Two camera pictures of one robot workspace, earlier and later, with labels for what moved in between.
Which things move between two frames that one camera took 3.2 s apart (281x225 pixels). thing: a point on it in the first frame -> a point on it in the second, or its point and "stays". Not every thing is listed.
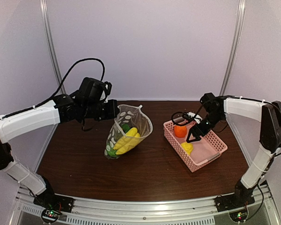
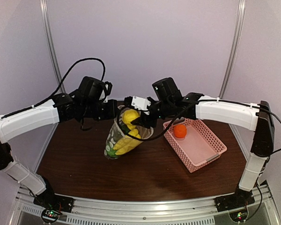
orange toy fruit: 180,131 stays
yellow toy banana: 128,142 stays
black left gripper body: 107,113 stays
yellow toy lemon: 188,146 -> 129,116
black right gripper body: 207,127 -> 165,108
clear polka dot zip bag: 132,124 stays
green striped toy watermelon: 112,153 stays
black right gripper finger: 194,132 -> 139,121
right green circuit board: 239,216 stays
